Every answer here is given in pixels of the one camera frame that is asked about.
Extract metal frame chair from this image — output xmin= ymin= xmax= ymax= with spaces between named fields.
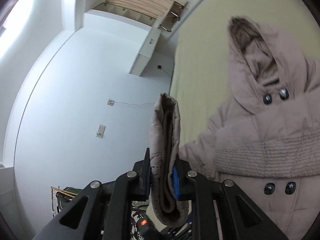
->
xmin=160 ymin=2 xmax=181 ymax=32

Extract bed with olive sheet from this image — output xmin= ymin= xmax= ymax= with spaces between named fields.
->
xmin=169 ymin=0 xmax=320 ymax=147

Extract camouflage cloth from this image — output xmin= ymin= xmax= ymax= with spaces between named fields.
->
xmin=130 ymin=209 xmax=148 ymax=240

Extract thin wall socket cable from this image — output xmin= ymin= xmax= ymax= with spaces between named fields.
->
xmin=114 ymin=101 xmax=160 ymax=107

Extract mauve hooded down coat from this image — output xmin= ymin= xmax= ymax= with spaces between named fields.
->
xmin=148 ymin=16 xmax=320 ymax=240

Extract white wall-mounted desk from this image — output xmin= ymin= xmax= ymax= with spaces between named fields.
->
xmin=129 ymin=17 xmax=175 ymax=77

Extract dark green case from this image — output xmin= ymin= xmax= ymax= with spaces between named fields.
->
xmin=56 ymin=186 xmax=83 ymax=215

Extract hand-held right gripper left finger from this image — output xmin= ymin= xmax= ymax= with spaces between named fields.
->
xmin=32 ymin=147 xmax=152 ymax=240

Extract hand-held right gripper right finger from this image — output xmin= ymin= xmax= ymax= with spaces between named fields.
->
xmin=172 ymin=155 xmax=288 ymax=240

